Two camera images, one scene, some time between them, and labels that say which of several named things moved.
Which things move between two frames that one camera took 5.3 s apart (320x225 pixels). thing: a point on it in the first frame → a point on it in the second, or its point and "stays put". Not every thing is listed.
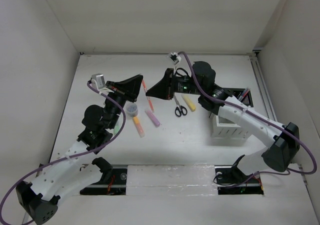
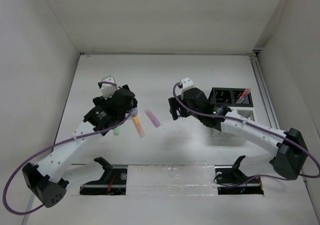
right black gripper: x=164 y=88 → x=174 y=104
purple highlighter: x=152 y=118 stays put
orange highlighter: x=139 y=127 stays put
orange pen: x=148 y=99 → x=247 y=90
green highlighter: x=116 y=129 stays put
